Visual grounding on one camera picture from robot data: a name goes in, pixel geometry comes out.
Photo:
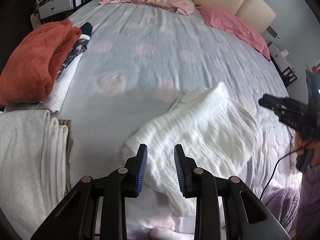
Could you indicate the grey polka dot bed sheet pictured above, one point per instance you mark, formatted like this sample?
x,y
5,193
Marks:
x,y
150,55

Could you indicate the dark wall switch panel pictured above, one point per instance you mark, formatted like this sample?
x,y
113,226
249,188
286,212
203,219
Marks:
x,y
273,32

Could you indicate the dark patterned garment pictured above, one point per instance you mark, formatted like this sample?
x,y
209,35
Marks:
x,y
75,52

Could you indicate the olive cloth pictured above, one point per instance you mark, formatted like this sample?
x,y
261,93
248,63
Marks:
x,y
68,140

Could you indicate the small white box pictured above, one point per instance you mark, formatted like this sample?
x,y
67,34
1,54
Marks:
x,y
284,53

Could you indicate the small red box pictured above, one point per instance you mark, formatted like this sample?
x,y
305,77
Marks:
x,y
315,68

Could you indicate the light grey sweatshirt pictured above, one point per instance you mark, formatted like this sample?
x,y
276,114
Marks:
x,y
25,155

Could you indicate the rust orange fleece garment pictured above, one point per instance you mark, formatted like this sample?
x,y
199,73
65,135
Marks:
x,y
30,60

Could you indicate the white textured garment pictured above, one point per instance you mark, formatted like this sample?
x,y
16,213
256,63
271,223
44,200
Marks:
x,y
200,130

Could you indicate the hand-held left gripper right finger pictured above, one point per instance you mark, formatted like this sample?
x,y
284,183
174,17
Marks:
x,y
180,170

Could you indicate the pale grey folded garment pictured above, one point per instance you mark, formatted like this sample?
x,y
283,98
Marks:
x,y
62,87

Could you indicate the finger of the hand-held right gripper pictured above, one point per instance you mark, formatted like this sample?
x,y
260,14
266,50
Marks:
x,y
272,102
292,121

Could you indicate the person's right hand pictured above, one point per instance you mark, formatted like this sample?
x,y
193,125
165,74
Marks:
x,y
300,142

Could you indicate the black and white nightstand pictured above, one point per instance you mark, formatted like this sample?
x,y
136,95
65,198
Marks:
x,y
57,5
280,55

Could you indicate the beige fabric bag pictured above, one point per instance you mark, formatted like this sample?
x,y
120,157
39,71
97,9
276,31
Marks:
x,y
35,21

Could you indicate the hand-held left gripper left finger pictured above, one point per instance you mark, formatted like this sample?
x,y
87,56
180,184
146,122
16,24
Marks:
x,y
141,170

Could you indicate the purple fleece robe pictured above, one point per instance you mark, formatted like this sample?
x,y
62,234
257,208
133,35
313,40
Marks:
x,y
285,202

